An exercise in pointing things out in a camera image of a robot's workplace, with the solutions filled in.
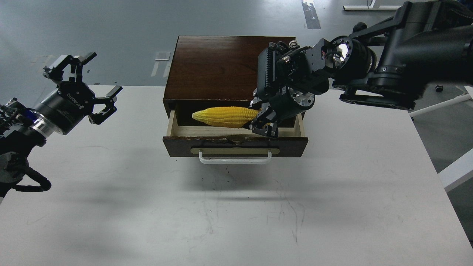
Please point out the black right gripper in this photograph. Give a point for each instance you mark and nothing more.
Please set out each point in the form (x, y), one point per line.
(66, 106)

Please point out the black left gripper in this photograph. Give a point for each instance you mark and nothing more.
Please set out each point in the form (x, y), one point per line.
(286, 85)

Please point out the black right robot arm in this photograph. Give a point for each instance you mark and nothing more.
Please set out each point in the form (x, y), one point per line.
(386, 65)

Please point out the dark wooden drawer cabinet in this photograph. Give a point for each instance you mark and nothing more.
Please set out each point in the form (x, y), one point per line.
(215, 70)

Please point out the yellow corn cob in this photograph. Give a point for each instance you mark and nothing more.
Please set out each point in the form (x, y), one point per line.
(228, 116)

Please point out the wooden drawer with white handle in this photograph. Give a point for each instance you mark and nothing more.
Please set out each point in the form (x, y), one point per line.
(188, 138)

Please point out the white desk base bar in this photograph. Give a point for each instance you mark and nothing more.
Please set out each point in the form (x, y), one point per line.
(371, 5)

